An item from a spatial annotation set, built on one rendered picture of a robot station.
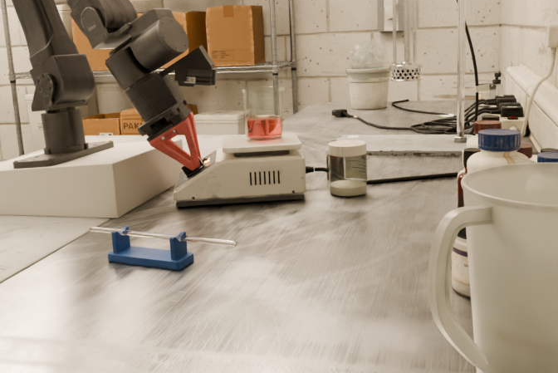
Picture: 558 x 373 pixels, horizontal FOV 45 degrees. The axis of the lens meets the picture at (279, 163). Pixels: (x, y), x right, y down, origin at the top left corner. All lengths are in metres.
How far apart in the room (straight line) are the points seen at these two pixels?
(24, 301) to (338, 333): 0.32
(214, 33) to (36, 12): 2.21
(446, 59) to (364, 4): 0.49
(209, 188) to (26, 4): 0.41
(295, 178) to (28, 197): 0.40
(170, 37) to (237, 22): 2.30
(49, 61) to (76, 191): 0.21
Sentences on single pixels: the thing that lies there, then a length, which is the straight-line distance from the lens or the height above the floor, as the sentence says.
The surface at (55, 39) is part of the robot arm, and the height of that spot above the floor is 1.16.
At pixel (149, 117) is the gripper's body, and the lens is 1.01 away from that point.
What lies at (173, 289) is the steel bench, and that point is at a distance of 0.71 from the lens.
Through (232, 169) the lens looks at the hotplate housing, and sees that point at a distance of 1.01.
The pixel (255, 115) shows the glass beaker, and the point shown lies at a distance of 1.03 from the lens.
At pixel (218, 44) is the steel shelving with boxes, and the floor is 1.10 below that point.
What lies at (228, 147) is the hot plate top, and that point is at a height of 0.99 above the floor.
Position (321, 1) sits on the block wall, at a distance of 3.52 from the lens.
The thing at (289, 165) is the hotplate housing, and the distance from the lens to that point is 1.01.
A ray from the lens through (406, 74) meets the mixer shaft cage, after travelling 1.43.
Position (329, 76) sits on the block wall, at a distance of 3.53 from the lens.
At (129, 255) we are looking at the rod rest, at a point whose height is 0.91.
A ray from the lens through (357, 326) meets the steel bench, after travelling 0.61.
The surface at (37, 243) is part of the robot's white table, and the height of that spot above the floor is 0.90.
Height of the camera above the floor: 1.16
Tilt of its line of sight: 11 degrees down
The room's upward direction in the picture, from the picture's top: 3 degrees counter-clockwise
